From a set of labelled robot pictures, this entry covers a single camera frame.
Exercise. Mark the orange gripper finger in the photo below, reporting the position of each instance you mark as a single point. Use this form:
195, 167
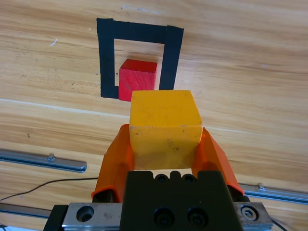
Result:
115, 163
211, 158

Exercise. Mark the red wooden block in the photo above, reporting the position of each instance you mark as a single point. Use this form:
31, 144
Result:
137, 79

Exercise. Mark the black tape square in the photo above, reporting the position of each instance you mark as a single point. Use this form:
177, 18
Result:
106, 60

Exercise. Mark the yellow wooden block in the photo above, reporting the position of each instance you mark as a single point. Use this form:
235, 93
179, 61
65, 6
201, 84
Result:
163, 120

